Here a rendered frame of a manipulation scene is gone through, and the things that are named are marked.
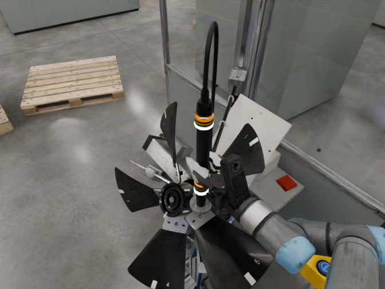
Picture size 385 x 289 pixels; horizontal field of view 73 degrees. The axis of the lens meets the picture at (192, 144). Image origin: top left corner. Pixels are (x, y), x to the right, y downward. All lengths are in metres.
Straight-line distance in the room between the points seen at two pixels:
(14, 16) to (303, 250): 5.97
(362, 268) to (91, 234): 2.06
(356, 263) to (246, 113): 0.72
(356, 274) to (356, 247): 0.09
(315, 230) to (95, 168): 2.35
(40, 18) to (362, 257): 6.06
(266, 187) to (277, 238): 0.87
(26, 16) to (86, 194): 4.25
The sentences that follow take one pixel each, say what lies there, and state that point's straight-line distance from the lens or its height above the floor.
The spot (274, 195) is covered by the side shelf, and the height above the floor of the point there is 0.86.
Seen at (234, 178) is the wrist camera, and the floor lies 1.52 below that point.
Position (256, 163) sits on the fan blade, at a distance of 0.76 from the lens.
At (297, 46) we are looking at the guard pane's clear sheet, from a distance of 1.27.
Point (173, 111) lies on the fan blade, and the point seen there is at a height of 1.40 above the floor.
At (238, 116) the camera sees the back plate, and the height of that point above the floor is 1.30.
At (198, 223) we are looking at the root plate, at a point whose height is 1.18.
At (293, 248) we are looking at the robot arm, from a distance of 0.59.
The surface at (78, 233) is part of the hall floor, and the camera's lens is 2.40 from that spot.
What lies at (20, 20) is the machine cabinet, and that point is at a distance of 6.16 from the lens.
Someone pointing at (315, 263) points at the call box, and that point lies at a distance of 1.06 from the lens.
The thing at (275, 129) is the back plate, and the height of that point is 1.33.
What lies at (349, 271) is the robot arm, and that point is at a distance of 0.53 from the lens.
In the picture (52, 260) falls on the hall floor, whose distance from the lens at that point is 2.38.
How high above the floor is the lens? 1.99
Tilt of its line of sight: 45 degrees down
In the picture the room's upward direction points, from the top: straight up
